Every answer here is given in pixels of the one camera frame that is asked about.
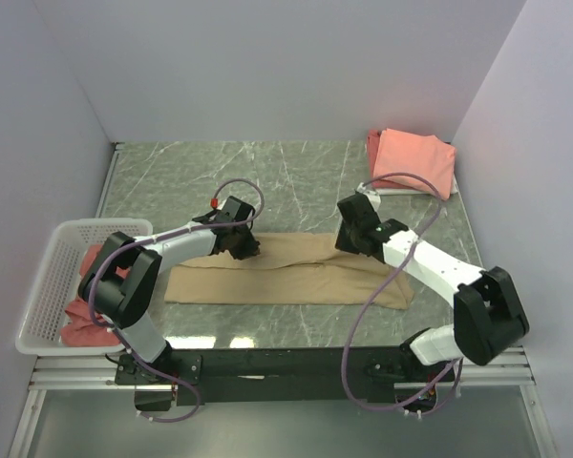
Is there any beige t shirt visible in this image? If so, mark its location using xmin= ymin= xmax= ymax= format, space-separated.
xmin=164 ymin=233 xmax=394 ymax=305

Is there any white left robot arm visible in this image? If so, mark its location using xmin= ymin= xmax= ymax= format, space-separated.
xmin=78 ymin=197 xmax=260 ymax=384

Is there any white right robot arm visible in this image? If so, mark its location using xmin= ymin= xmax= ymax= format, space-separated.
xmin=335 ymin=192 xmax=530 ymax=381

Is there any folded salmon pink shirt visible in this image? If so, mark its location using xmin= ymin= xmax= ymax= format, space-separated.
xmin=371 ymin=129 xmax=456 ymax=200

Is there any black base beam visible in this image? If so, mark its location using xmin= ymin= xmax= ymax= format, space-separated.
xmin=115 ymin=346 xmax=455 ymax=406

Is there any red shirt in basket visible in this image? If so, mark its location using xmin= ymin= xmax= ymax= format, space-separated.
xmin=60 ymin=244 xmax=119 ymax=347

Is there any white plastic laundry basket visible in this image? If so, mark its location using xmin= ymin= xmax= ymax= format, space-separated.
xmin=15 ymin=218 xmax=153 ymax=357

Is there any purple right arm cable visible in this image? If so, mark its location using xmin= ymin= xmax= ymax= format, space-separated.
xmin=341 ymin=172 xmax=462 ymax=412

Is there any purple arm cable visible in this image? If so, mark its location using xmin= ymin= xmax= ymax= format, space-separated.
xmin=88 ymin=178 xmax=267 ymax=425
xmin=341 ymin=172 xmax=462 ymax=412

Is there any aluminium left side rail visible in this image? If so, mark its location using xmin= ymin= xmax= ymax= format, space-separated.
xmin=95 ymin=142 xmax=123 ymax=219

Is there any aluminium rail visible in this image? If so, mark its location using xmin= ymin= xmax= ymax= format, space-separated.
xmin=95 ymin=142 xmax=123 ymax=219
xmin=29 ymin=346 xmax=535 ymax=390

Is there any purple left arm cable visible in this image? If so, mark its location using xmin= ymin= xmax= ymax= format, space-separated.
xmin=88 ymin=178 xmax=267 ymax=425

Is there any aluminium front rail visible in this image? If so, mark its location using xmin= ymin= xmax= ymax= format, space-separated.
xmin=29 ymin=346 xmax=535 ymax=390

